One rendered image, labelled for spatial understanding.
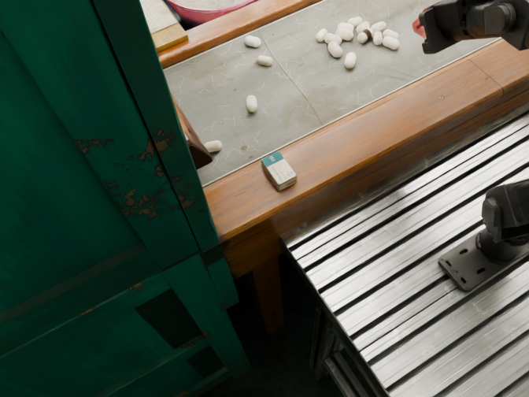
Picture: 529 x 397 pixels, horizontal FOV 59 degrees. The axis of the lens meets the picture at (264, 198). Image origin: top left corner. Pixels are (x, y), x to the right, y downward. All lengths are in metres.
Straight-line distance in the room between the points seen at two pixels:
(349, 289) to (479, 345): 0.21
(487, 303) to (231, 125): 0.53
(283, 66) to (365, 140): 0.25
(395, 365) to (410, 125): 0.40
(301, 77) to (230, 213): 0.34
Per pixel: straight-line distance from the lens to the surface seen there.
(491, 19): 0.69
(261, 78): 0.96
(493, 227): 0.79
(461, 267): 0.85
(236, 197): 0.77
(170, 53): 1.01
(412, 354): 0.79
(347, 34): 1.03
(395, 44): 1.02
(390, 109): 0.89
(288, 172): 0.77
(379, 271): 0.82
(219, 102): 0.93
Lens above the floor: 1.42
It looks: 59 degrees down
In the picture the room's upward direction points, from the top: 7 degrees counter-clockwise
